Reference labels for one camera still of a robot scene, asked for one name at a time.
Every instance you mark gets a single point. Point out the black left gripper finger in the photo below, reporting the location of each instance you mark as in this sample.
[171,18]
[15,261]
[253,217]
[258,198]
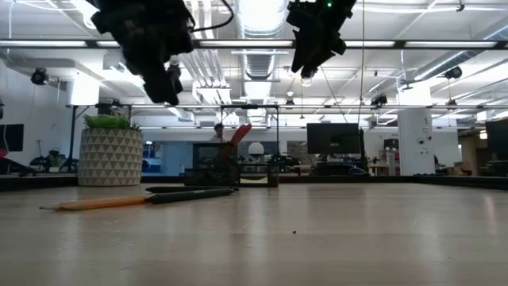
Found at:
[178,81]
[162,87]

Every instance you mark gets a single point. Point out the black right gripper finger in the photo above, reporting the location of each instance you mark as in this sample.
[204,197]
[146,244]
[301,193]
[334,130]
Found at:
[313,61]
[299,59]

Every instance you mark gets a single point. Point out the black mesh desk organizer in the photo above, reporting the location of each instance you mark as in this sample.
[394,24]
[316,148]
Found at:
[210,167]

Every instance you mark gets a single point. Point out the plain black pen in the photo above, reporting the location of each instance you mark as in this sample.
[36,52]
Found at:
[190,188]

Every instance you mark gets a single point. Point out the black pen with white print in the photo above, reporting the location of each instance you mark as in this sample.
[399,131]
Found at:
[190,195]

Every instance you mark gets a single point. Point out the pale yellow sticky notepad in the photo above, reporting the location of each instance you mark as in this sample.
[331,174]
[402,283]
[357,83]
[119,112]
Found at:
[254,180]

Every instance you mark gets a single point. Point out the yellow pencil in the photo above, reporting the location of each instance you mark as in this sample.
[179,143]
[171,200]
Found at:
[95,203]

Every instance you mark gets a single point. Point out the black background robot arm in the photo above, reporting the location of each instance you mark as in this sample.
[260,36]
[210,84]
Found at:
[55,161]

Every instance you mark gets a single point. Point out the background office desk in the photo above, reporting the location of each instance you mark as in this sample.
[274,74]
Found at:
[341,167]

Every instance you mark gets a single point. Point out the green artificial grass plant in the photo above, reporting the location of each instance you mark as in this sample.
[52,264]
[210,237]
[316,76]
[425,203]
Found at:
[109,121]

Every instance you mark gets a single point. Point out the person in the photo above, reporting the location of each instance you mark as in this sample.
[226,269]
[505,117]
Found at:
[217,133]

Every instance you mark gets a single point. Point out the black ceiling spotlight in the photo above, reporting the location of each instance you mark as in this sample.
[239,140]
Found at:
[453,72]
[379,100]
[39,76]

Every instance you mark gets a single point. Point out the black computer monitor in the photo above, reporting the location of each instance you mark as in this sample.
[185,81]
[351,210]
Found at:
[11,137]
[333,139]
[498,139]

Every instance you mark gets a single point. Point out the plain white pillar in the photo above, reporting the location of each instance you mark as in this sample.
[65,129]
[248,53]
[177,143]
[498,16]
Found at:
[82,93]

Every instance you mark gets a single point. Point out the white geometric planter pot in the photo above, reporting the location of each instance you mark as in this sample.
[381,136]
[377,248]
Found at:
[111,159]

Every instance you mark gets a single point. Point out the white round globe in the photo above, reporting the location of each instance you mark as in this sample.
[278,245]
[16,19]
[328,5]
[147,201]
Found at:
[256,149]

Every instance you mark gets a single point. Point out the black and red device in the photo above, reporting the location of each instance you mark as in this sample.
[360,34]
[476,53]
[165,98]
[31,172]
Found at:
[12,167]

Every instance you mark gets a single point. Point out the silver ventilation duct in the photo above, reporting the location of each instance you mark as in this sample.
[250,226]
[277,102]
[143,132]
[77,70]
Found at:
[260,63]

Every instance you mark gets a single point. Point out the black overhead frame bar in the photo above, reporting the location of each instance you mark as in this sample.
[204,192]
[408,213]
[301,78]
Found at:
[400,44]

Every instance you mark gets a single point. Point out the white pillar with wall boxes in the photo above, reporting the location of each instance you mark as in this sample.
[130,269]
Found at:
[416,143]

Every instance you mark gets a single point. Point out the black table edge rail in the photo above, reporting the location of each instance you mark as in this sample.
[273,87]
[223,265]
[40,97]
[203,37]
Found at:
[456,180]

